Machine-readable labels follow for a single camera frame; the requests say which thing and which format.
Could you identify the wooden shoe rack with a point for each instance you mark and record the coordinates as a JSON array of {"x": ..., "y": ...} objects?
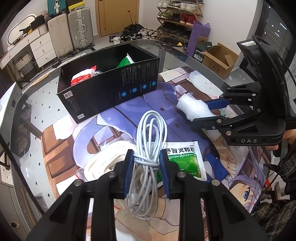
[{"x": 177, "y": 18}]

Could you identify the stack of shoe boxes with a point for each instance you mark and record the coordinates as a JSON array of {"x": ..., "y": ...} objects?
[{"x": 73, "y": 5}]

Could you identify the silver aluminium suitcase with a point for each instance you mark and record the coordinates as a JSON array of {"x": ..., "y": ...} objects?
[{"x": 80, "y": 27}]

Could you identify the black cardboard storage box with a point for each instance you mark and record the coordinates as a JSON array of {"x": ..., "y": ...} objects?
[{"x": 111, "y": 88}]

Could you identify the wooden door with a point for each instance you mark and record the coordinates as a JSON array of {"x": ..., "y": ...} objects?
[{"x": 113, "y": 16}]

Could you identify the red balloon packet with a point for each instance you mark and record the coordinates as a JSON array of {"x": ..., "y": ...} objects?
[{"x": 83, "y": 75}]

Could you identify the beige suitcase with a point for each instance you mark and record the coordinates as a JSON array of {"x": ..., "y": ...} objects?
[{"x": 60, "y": 35}]

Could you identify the teal suitcase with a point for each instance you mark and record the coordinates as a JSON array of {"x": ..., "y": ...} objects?
[{"x": 56, "y": 7}]

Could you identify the oval white mirror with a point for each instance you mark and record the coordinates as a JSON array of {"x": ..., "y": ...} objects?
[{"x": 17, "y": 30}]

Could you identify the pile of shoes on floor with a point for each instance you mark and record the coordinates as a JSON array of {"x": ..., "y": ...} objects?
[{"x": 134, "y": 32}]

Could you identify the white bubble wrap piece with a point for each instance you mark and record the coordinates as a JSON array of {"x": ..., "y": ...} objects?
[{"x": 193, "y": 108}]

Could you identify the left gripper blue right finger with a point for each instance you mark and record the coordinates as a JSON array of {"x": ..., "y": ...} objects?
[{"x": 164, "y": 164}]

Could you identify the person's right hand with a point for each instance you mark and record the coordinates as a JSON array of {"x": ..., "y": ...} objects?
[{"x": 289, "y": 135}]

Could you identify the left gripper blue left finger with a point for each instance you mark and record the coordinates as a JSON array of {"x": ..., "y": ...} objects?
[{"x": 127, "y": 170}]

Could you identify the anime print desk mat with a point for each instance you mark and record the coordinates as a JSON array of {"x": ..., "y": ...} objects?
[{"x": 85, "y": 161}]

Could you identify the grey white coffee table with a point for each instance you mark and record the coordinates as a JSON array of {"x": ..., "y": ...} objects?
[{"x": 8, "y": 104}]

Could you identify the purple yoga mat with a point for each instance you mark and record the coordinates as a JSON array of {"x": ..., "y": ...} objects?
[{"x": 198, "y": 30}]

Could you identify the white drawer desk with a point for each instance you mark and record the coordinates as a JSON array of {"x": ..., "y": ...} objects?
[{"x": 37, "y": 44}]

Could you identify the small green medicine sachet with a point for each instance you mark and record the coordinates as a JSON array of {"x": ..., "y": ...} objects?
[{"x": 188, "y": 157}]

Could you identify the grey side cabinet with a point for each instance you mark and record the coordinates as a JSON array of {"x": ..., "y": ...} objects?
[{"x": 18, "y": 211}]

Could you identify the open cardboard box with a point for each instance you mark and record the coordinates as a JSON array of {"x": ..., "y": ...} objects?
[{"x": 220, "y": 60}]

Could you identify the large green medicine bag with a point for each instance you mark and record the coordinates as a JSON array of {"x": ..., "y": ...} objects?
[{"x": 127, "y": 60}]

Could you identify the woven laundry basket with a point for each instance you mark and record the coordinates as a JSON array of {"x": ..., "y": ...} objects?
[{"x": 25, "y": 67}]

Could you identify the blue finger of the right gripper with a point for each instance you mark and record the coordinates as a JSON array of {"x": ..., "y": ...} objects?
[
  {"x": 224, "y": 99},
  {"x": 212, "y": 123}
]

